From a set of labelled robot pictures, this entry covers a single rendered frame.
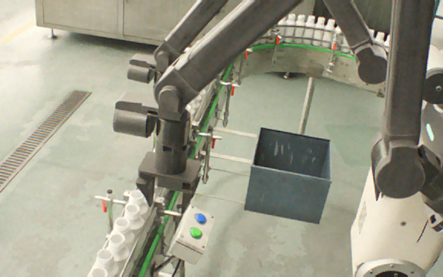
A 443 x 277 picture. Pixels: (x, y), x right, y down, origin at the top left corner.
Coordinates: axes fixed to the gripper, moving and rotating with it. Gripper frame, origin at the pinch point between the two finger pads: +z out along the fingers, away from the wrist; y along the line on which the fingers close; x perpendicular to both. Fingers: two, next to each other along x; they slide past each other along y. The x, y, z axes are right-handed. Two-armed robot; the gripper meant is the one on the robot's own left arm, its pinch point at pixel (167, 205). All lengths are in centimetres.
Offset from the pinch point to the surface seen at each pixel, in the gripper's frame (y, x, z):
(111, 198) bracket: -24, 34, 31
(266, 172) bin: 18, 86, 46
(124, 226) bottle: -14.1, 16.6, 23.4
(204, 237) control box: 4.9, 25.8, 29.7
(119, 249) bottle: -13.2, 10.6, 25.5
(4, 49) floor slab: -259, 348, 139
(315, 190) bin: 38, 86, 50
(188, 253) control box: 1.8, 21.4, 32.4
